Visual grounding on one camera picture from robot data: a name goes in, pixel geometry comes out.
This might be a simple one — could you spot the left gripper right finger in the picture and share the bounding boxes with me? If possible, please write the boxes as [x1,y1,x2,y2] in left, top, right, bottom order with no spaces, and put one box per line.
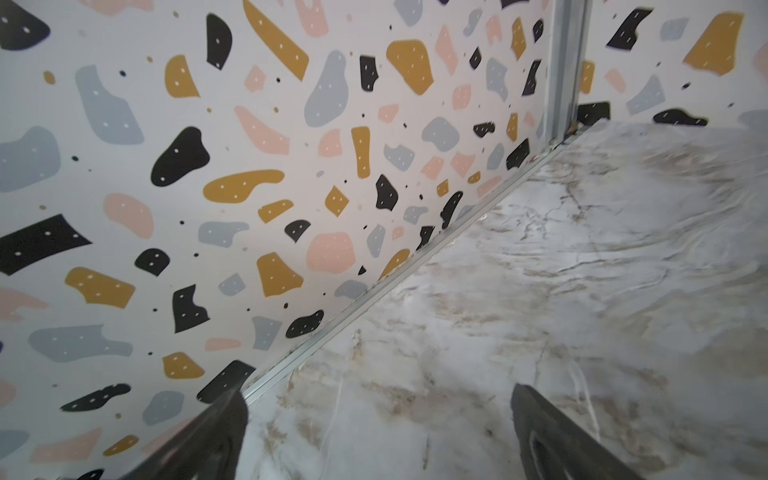
[510,384,642,480]

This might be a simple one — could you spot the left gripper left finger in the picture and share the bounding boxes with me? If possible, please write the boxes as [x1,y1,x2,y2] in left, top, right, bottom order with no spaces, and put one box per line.
[123,390,248,480]

